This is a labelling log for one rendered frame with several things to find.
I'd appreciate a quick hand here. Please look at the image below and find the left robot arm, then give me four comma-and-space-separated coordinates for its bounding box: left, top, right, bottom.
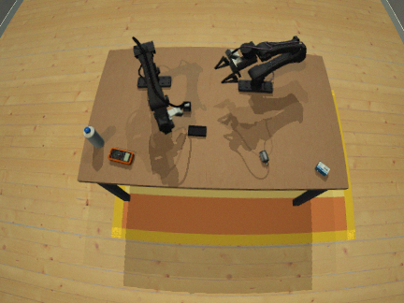
238, 36, 307, 93

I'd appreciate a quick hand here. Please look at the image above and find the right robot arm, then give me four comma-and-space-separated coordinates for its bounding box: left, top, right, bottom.
134, 41, 172, 132

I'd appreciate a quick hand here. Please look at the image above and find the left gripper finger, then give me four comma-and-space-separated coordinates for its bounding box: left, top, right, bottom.
221, 73, 238, 83
214, 56, 229, 69

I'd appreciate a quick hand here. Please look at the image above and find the small blue and white box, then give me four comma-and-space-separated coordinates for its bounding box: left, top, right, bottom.
314, 162, 330, 176

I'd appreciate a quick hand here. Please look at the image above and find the grey bottle with blue cap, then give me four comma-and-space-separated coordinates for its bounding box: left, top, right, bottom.
83, 126, 104, 149

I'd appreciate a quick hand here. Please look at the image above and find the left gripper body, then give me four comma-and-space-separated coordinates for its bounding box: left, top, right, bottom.
225, 51, 248, 80

